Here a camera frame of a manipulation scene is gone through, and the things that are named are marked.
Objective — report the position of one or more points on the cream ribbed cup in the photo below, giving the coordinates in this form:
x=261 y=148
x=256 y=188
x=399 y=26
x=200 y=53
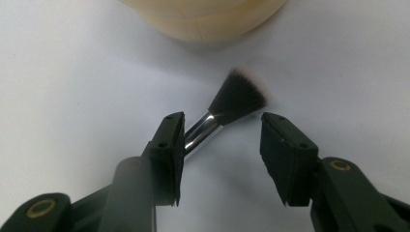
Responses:
x=206 y=22

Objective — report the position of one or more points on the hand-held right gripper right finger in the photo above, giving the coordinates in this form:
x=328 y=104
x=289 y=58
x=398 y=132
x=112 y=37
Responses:
x=286 y=154

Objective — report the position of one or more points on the black makeup brush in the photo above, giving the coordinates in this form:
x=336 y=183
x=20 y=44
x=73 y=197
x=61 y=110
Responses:
x=238 y=96

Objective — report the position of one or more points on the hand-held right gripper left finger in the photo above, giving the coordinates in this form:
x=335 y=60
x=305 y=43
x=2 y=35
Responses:
x=169 y=138

